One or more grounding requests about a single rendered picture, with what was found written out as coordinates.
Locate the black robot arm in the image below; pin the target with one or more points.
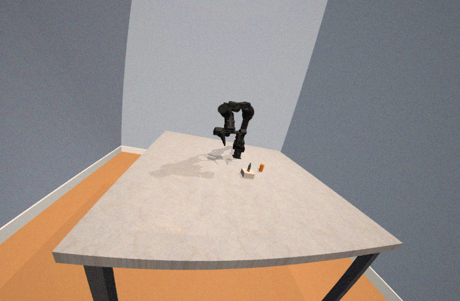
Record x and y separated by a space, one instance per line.
226 109

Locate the cream block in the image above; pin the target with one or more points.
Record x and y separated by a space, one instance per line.
246 174

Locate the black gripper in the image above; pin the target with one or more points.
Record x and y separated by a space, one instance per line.
229 129

